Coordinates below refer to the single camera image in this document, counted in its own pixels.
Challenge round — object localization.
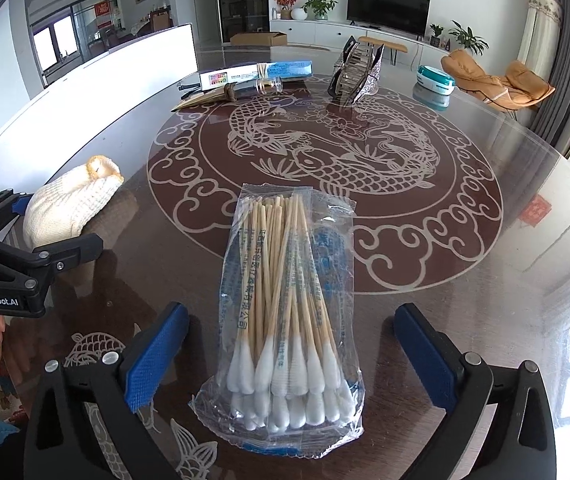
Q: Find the cotton swab plastic pack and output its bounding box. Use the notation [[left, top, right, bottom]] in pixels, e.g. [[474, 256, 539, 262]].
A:
[[192, 184, 365, 460]]

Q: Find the blue white toothpaste box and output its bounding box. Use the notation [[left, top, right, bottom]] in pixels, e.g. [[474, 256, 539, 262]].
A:
[[199, 60, 312, 91]]

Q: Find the rhinestone hair claw clip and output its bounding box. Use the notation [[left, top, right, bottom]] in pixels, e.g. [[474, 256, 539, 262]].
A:
[[327, 36, 384, 106]]

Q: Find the silver cosmetic tube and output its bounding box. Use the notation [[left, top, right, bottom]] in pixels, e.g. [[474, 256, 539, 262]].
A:
[[225, 77, 283, 102]]

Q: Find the white knit cloth bundle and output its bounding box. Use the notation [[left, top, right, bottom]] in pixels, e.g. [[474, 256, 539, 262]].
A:
[[23, 155, 124, 249]]

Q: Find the cardboard box on floor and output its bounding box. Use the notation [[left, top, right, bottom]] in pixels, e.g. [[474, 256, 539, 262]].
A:
[[230, 32, 288, 47]]

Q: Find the red flower vase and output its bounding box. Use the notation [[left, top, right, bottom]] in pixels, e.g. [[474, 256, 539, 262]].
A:
[[274, 0, 298, 20]]

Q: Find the orange lounge chair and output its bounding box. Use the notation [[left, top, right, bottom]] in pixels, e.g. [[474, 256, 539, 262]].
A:
[[440, 49, 555, 112]]

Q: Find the green potted plant left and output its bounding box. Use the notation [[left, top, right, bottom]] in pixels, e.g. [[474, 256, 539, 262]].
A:
[[302, 0, 338, 20]]

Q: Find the green potted plant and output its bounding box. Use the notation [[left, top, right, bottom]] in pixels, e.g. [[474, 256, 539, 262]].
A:
[[449, 20, 489, 55], [302, 0, 338, 20]]

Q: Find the teal white round container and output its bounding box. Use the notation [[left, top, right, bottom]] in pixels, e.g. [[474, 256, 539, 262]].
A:
[[416, 65, 455, 96]]

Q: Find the wooden bench stool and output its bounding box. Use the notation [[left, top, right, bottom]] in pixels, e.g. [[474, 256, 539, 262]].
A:
[[359, 36, 409, 65]]

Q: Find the white tv cabinet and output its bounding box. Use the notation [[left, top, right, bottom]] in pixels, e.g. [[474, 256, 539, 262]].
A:
[[270, 20, 449, 70]]

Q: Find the green potted plant right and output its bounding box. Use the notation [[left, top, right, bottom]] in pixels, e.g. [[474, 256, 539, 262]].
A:
[[449, 20, 489, 55]]

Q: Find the small potted plant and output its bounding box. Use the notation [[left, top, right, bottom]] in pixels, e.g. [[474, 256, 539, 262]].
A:
[[429, 24, 443, 48]]

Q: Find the black television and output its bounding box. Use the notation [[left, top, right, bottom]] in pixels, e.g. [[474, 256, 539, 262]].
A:
[[347, 0, 430, 36]]

